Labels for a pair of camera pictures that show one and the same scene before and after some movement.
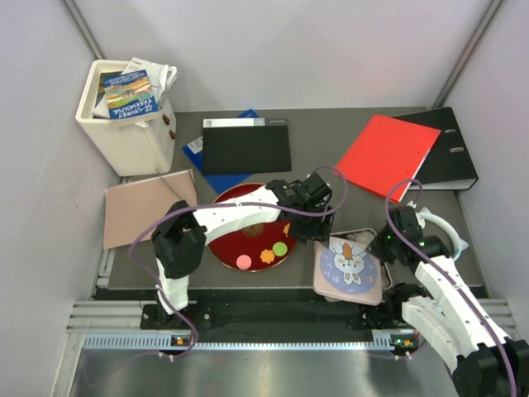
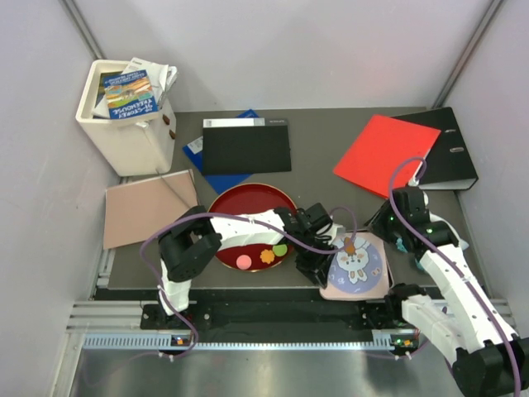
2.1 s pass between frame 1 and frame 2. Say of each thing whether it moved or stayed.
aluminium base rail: stayed
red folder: stayed
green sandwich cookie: stayed
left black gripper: moved
